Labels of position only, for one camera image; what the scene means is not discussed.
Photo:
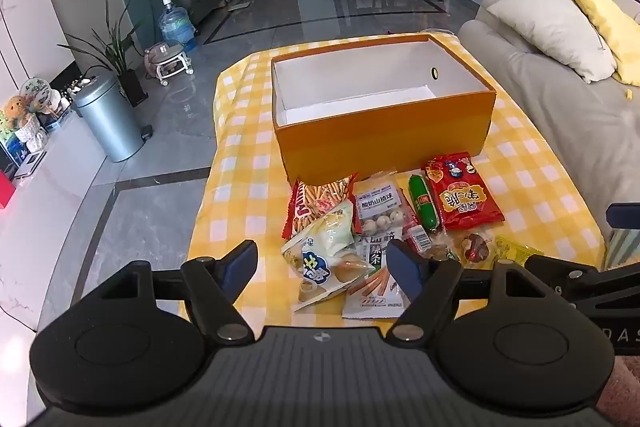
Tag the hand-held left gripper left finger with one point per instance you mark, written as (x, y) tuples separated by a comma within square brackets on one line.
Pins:
[(241, 264)]

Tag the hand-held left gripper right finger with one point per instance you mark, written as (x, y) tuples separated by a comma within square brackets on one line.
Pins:
[(404, 269)]

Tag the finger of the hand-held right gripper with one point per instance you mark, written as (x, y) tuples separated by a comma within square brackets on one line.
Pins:
[(622, 216), (570, 279)]

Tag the white spicy strip packet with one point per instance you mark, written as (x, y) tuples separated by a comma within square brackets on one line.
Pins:
[(372, 299)]

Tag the yellow snack packet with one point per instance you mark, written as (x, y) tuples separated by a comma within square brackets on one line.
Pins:
[(515, 252)]

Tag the red cartoon snack packet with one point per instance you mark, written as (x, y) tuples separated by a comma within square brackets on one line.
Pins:
[(462, 197)]

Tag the red stick snack packet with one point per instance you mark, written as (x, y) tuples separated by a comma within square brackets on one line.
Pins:
[(320, 197)]

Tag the orange cardboard box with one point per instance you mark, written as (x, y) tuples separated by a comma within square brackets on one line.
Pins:
[(380, 142)]

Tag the person's right forearm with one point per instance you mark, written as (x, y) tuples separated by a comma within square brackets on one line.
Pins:
[(622, 387)]

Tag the striped cloth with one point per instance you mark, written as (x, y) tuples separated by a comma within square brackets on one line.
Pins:
[(622, 247)]

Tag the small red white packet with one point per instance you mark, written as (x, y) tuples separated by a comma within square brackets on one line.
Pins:
[(417, 238)]

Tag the clear nut packet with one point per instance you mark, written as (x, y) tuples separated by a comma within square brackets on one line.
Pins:
[(441, 252)]

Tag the yellow checkered tablecloth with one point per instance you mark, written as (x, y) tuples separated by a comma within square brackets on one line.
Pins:
[(240, 207)]

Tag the clear ball snack packet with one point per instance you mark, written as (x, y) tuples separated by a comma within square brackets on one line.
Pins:
[(380, 212)]

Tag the green sausage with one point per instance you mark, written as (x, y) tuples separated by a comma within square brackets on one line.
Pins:
[(424, 202)]

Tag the brown candy packet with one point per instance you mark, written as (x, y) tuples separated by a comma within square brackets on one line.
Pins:
[(475, 249)]

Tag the grey sofa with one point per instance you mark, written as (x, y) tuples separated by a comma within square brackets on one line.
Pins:
[(565, 122)]

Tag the silver pedal trash can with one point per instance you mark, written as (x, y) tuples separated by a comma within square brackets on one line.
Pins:
[(107, 122)]

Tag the white pillow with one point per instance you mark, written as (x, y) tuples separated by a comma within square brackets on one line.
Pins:
[(550, 27)]

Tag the yellow pillow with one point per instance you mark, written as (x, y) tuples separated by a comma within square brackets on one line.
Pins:
[(605, 12)]

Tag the long-leaved plant in black pot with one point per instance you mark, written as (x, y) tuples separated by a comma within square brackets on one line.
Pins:
[(132, 89)]

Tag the small wheeled stool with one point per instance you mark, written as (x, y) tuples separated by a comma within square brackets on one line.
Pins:
[(167, 59)]

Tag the blue water bottle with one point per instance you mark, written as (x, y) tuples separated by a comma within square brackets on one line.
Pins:
[(176, 27)]

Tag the round decorative fan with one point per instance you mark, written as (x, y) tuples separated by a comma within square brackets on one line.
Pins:
[(37, 92)]

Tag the plush toys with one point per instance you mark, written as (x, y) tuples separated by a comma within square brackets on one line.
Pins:
[(17, 114)]

